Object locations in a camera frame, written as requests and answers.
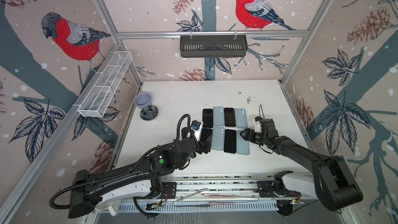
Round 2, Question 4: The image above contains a dark grey flower dish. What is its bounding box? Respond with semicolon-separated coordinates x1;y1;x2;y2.
140;105;159;121

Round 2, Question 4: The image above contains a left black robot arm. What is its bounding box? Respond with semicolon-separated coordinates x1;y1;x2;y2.
49;114;203;218

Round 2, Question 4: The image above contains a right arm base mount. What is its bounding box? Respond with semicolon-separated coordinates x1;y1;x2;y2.
256;180;301;198

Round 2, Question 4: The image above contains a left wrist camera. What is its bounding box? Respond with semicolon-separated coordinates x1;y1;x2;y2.
187;120;203;142

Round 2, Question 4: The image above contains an aluminium front rail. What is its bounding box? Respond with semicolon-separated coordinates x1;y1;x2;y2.
119;171;320;217

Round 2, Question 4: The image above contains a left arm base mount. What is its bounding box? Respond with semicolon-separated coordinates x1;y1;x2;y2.
148;181;177;200

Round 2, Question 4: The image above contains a light blue phone case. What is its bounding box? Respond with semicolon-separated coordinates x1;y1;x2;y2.
211;126;225;151

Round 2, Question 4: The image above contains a lavender bowl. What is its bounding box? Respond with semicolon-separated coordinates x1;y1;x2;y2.
134;92;152;109

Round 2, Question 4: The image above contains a black wire wall basket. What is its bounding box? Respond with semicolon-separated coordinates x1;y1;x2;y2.
180;35;248;58

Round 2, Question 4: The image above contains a black phone from case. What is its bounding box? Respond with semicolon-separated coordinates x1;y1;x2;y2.
200;128;212;145

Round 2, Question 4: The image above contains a black uncased phone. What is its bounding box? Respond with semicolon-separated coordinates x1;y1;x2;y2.
224;107;236;127
223;129;237;154
202;108;214;128

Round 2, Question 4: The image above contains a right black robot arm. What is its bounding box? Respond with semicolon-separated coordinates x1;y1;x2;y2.
240;128;363;211

